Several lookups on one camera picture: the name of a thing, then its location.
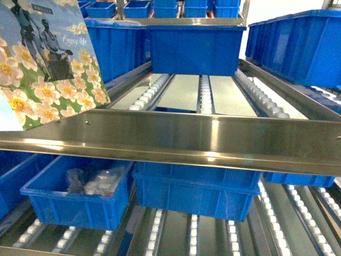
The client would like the flower gift bag with figures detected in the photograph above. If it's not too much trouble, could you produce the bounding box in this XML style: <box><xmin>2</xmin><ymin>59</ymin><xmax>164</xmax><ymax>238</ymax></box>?
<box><xmin>1</xmin><ymin>1</ymin><xmax>110</xmax><ymax>131</ymax></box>

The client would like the white roller conveyor track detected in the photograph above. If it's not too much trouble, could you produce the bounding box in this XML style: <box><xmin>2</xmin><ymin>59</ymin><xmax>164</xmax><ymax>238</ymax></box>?
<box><xmin>233</xmin><ymin>69</ymin><xmax>290</xmax><ymax>118</ymax></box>
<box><xmin>128</xmin><ymin>74</ymin><xmax>172</xmax><ymax>111</ymax></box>

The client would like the blue bin upper centre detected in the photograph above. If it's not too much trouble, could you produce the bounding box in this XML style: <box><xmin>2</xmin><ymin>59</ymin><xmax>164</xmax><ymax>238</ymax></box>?
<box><xmin>148</xmin><ymin>25</ymin><xmax>246</xmax><ymax>76</ymax></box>

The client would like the blue bin lower shelf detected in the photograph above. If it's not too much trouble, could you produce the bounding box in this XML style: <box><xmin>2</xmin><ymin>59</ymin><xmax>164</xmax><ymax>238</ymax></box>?
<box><xmin>133</xmin><ymin>162</ymin><xmax>261</xmax><ymax>221</ymax></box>

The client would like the blue bin with plastic bags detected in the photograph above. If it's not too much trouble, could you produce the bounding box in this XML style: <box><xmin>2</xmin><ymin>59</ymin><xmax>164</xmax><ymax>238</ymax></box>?
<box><xmin>20</xmin><ymin>155</ymin><xmax>135</xmax><ymax>231</ymax></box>

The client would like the blue bin upper right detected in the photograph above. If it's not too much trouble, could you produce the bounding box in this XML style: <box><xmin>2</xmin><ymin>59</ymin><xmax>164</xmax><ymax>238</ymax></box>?
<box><xmin>245</xmin><ymin>10</ymin><xmax>340</xmax><ymax>89</ymax></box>

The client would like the steel rack front rail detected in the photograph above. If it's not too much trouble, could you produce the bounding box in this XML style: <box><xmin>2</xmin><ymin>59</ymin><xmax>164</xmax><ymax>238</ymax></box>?
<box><xmin>1</xmin><ymin>109</ymin><xmax>340</xmax><ymax>177</ymax></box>

